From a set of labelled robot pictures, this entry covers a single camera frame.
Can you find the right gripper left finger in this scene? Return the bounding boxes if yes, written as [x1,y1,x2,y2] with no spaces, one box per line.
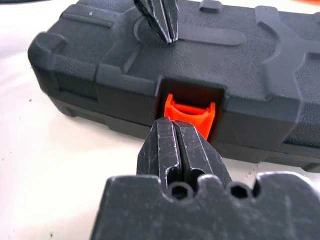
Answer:
[136,116,181,180]

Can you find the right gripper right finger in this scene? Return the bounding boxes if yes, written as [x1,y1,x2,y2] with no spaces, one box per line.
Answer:
[174,120,232,181]

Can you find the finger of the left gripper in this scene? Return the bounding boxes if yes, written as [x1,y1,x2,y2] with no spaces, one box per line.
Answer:
[134,0,174,46]
[163,0,179,42]

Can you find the orange case latch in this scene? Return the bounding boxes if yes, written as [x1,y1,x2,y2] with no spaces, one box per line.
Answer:
[163,93,217,141]

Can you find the black plastic tool case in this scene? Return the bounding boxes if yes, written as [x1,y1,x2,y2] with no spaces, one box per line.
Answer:
[27,0,320,174]

